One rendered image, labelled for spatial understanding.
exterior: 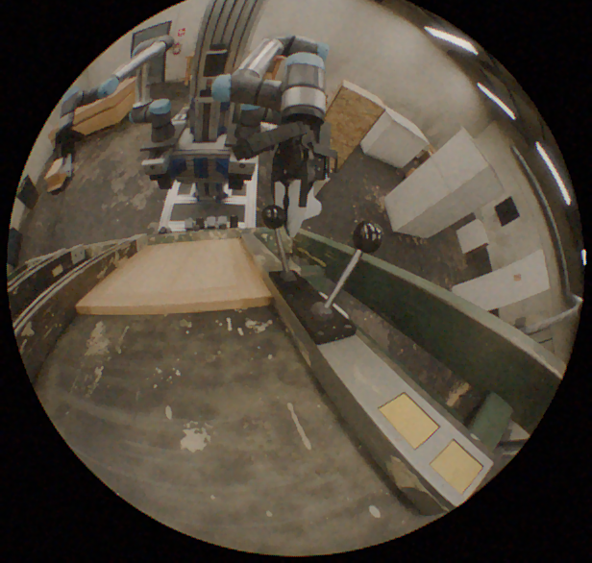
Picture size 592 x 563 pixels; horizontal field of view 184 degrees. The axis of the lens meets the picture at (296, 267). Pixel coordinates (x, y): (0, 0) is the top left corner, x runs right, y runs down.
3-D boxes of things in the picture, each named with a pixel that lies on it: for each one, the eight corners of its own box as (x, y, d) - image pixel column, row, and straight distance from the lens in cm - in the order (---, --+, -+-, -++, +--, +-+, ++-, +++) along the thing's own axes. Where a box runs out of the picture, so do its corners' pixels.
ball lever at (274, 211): (296, 276, 36) (278, 202, 32) (304, 283, 33) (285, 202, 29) (276, 282, 35) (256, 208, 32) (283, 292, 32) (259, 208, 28)
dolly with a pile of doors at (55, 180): (77, 166, 414) (70, 151, 399) (63, 191, 388) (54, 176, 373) (61, 173, 461) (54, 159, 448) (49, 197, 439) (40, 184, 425)
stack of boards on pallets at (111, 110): (144, 102, 505) (142, 74, 484) (120, 128, 424) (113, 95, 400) (77, 128, 660) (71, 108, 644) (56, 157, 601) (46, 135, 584)
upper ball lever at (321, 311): (321, 318, 26) (373, 229, 26) (335, 333, 24) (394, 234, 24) (298, 309, 24) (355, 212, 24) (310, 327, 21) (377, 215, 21)
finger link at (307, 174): (314, 208, 28) (316, 149, 30) (306, 208, 27) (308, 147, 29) (292, 207, 32) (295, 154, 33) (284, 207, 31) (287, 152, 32)
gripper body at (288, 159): (337, 183, 34) (339, 120, 37) (299, 176, 28) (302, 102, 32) (306, 184, 39) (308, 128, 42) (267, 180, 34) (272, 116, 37)
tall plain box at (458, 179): (415, 209, 375) (485, 158, 336) (425, 240, 353) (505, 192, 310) (380, 198, 310) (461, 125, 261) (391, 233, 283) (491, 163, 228)
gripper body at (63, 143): (53, 163, 90) (53, 134, 90) (66, 155, 95) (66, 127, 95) (61, 159, 84) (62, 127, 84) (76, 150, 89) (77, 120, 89)
